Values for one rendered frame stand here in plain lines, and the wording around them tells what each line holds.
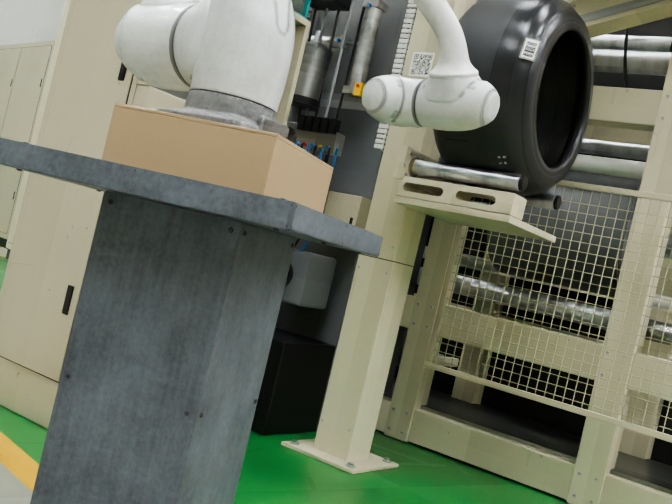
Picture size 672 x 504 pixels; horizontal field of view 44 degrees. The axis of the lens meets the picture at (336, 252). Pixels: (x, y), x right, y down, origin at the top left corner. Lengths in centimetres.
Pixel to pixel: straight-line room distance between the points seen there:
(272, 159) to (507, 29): 115
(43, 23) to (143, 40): 984
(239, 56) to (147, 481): 69
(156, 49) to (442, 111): 60
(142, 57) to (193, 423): 66
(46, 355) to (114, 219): 93
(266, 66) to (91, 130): 94
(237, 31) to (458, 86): 53
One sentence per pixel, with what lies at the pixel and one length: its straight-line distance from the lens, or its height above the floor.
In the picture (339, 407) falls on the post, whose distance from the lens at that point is 253.
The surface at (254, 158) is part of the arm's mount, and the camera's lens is 126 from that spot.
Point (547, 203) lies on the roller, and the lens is 251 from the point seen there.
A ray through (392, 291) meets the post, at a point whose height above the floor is 53.
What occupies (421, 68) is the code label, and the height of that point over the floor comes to 121.
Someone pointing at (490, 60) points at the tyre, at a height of 118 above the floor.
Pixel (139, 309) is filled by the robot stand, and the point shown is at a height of 44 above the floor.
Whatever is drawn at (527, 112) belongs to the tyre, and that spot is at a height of 107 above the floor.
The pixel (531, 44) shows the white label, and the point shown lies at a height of 124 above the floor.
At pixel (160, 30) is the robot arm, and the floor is 91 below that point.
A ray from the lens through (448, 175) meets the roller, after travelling 234.
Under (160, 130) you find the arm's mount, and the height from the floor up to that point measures 72.
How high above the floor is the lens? 59
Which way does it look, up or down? level
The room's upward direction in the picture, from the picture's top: 13 degrees clockwise
